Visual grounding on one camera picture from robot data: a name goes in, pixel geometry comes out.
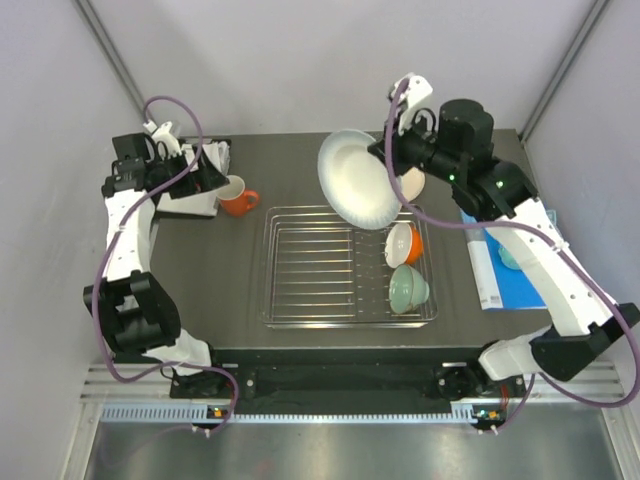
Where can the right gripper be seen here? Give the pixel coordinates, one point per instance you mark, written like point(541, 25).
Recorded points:
point(399, 141)

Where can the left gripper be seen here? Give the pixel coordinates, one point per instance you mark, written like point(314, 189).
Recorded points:
point(162, 161)

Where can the orange mug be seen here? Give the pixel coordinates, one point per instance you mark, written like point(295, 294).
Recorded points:
point(235, 198)

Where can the white blue-rimmed plate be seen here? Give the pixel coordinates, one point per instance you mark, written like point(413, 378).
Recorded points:
point(354, 182)

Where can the pink floral plate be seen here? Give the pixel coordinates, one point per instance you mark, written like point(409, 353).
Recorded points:
point(412, 184)

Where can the orange and white bowl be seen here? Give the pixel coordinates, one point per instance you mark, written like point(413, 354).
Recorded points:
point(403, 245)

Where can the green ceramic bowl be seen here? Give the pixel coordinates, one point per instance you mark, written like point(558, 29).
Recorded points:
point(407, 290)

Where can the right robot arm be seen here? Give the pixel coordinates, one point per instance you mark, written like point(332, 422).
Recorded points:
point(504, 203)

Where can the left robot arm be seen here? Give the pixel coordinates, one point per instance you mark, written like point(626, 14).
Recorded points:
point(154, 174)

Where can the teal cat-ear headphones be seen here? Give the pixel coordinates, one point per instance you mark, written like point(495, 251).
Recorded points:
point(507, 259)

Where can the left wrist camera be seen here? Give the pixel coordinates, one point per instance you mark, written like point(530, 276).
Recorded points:
point(164, 133)

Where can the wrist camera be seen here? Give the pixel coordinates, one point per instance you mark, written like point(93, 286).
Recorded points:
point(408, 96)
point(164, 133)

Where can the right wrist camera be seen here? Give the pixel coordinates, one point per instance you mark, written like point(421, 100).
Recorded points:
point(408, 96)

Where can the wire dish rack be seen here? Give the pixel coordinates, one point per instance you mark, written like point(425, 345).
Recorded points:
point(318, 271)

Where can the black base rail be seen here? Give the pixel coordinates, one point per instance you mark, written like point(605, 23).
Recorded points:
point(349, 383)

